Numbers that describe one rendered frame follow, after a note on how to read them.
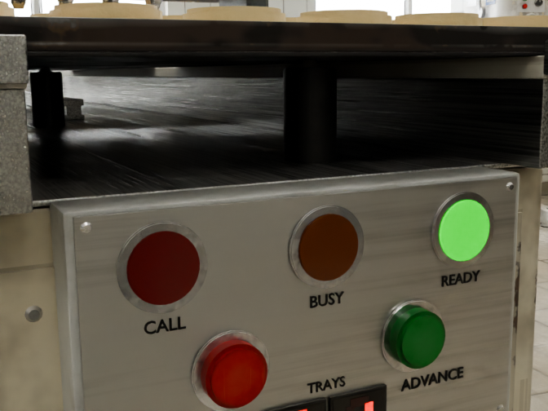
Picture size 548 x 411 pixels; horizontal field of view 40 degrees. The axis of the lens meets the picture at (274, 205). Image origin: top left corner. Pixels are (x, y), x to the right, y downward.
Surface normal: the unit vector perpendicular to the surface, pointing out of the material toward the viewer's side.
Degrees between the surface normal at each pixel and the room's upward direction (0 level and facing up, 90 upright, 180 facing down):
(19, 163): 90
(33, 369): 90
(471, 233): 90
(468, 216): 90
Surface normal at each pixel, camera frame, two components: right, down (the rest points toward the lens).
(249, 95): -0.90, 0.08
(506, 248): 0.43, 0.15
